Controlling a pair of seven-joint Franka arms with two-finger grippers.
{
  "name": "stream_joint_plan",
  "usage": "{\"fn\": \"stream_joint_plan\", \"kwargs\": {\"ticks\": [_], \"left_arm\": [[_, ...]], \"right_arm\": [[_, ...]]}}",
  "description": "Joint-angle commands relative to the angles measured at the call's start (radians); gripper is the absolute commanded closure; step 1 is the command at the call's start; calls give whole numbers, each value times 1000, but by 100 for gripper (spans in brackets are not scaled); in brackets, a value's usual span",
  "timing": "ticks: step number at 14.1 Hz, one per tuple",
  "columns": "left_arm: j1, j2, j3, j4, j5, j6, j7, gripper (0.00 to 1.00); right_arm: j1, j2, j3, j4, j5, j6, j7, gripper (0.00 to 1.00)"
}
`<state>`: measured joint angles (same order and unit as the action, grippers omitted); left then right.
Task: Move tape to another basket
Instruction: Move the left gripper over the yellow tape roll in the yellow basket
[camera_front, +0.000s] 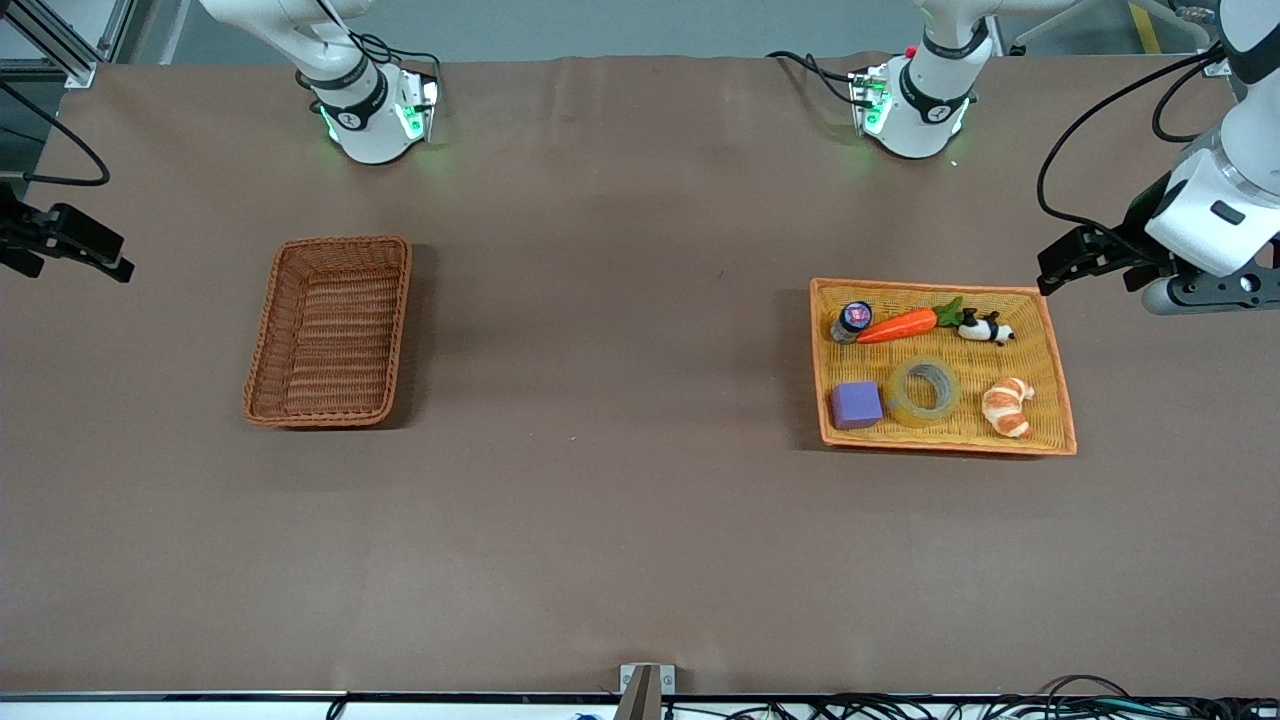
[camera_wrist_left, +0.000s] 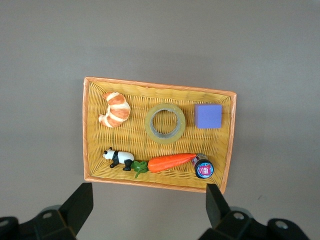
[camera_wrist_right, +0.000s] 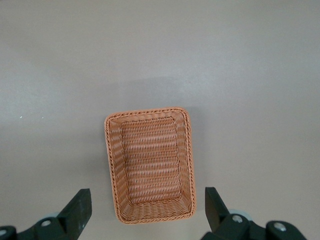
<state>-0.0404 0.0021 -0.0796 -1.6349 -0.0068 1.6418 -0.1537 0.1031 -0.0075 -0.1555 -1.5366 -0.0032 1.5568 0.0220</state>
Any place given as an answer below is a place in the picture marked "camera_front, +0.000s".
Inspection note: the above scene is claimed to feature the clear yellowish tape roll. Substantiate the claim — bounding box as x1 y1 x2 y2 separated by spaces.
886 355 963 430

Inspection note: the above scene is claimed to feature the orange wicker basket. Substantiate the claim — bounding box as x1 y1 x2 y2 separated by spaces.
809 278 1079 458

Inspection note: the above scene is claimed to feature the brown wicker basket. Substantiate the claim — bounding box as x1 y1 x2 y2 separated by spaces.
242 235 413 430

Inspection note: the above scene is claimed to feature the black white panda toy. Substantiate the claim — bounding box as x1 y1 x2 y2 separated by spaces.
957 308 1017 347

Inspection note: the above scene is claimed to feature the toy croissant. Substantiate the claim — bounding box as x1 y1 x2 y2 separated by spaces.
981 376 1037 439

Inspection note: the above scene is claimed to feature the orange toy carrot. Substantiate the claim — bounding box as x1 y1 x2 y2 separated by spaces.
856 296 967 346

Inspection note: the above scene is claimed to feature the grey metal stand leg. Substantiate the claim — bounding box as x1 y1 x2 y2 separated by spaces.
1008 0 1083 55

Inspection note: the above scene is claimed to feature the small bottle dark cap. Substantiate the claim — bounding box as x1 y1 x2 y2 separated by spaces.
830 300 876 346

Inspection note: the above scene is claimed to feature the purple cube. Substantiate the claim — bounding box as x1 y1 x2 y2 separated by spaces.
829 380 885 432

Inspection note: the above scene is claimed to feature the brown table cover sheet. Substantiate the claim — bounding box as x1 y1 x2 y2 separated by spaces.
0 52 1280 698

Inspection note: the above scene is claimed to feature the aluminium frame profile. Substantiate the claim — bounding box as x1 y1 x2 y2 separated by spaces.
1165 0 1233 77
0 0 136 89

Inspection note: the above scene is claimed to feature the black left arm base cable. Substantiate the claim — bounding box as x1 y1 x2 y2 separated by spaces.
767 50 863 106

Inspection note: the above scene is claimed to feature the black arm base cable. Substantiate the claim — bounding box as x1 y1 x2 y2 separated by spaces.
345 33 443 83
767 50 863 106

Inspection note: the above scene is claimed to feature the black right arm base cable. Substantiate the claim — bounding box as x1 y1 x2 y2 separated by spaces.
345 33 443 83

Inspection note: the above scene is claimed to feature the black cable bundle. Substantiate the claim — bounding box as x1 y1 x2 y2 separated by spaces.
660 675 1280 720

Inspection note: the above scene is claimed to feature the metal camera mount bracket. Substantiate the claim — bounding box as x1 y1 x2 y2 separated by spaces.
618 662 676 720

